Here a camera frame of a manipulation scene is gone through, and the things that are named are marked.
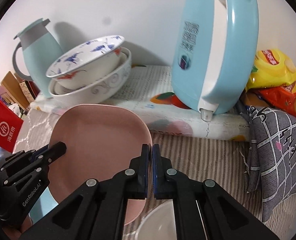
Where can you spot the light blue electric kettle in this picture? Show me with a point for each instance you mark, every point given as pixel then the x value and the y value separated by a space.
pixel 214 54

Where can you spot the wooden chair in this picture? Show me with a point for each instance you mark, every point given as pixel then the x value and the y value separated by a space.
pixel 10 91

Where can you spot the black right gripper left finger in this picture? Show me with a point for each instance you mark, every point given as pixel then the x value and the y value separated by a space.
pixel 96 209

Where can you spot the red paper bag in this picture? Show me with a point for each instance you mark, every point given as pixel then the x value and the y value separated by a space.
pixel 10 125

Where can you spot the brown patterned box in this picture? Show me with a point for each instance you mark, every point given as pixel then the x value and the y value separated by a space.
pixel 29 89

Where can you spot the light blue thermos jug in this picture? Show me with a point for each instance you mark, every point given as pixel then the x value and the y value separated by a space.
pixel 40 49

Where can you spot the yellow chips bag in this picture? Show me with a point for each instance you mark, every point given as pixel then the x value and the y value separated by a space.
pixel 271 68

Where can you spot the grey checked cloth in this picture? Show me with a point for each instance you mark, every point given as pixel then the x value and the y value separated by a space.
pixel 271 161

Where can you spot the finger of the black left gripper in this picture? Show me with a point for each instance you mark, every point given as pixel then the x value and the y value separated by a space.
pixel 52 154
pixel 38 152

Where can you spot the pink square plate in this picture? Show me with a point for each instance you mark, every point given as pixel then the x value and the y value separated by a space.
pixel 101 140

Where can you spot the red chips bag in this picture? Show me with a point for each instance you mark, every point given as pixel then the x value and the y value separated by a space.
pixel 283 97

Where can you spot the fruit patterned covered board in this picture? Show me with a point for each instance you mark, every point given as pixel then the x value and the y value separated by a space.
pixel 148 93

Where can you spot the blue patterned porcelain bowl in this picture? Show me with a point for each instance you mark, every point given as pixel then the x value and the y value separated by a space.
pixel 87 62

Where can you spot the white small bowl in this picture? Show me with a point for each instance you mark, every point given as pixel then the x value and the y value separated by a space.
pixel 159 224

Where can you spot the large white porcelain bowl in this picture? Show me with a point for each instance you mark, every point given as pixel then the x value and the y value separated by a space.
pixel 87 95

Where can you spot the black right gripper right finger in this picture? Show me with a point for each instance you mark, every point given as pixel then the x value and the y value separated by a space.
pixel 203 210

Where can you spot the light blue square plate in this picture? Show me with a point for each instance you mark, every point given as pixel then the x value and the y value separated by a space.
pixel 43 206

